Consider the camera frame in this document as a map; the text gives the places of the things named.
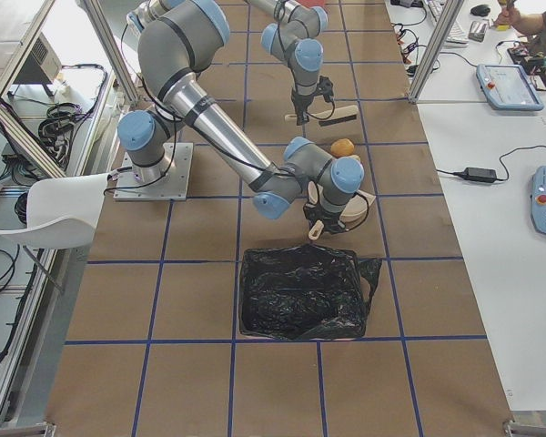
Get orange crumpled paper ball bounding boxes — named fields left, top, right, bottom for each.
left=330, top=138, right=355, bottom=158

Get white keyboard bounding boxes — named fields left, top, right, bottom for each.
left=425, top=0, right=470, bottom=46

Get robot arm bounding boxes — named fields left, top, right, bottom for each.
left=248, top=1, right=356, bottom=234
left=118, top=1, right=364, bottom=233

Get upper blue teach pendant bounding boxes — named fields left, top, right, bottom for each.
left=476, top=64, right=544, bottom=111

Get black power adapter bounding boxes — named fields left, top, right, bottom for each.
left=462, top=167, right=498, bottom=183

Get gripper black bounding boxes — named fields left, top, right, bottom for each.
left=291, top=90, right=315, bottom=126
left=303, top=203, right=347, bottom=234

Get white plastic chair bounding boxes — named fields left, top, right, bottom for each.
left=0, top=173, right=108, bottom=249

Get black trash bag bin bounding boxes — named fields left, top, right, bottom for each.
left=238, top=244, right=382, bottom=340

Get beige plastic dustpan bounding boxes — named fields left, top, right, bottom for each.
left=305, top=182, right=376, bottom=240

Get aluminium frame post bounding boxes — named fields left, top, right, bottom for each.
left=408, top=0, right=463, bottom=104

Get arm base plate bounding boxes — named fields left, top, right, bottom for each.
left=113, top=142, right=194, bottom=201

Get beige brush black bristles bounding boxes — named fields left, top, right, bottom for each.
left=284, top=105, right=359, bottom=127

